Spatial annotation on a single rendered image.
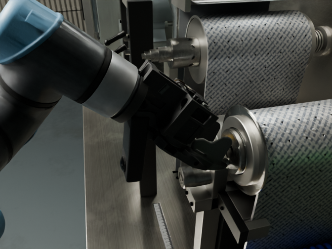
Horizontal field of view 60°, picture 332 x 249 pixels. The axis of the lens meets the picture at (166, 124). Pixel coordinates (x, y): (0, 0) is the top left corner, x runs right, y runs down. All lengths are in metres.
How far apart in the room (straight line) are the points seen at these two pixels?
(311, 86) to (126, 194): 0.60
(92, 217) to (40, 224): 1.29
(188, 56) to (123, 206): 0.47
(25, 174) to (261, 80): 2.15
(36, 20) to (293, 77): 0.55
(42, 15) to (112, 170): 0.72
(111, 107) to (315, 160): 0.32
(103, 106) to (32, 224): 1.84
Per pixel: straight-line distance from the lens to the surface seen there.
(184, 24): 0.74
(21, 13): 0.32
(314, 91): 0.84
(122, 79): 0.33
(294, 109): 0.50
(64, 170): 2.47
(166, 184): 0.92
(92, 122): 1.24
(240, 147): 0.45
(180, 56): 0.61
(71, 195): 2.23
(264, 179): 0.44
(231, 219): 0.52
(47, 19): 0.32
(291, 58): 0.69
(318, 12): 0.83
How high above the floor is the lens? 1.54
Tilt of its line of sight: 32 degrees down
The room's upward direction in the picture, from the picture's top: straight up
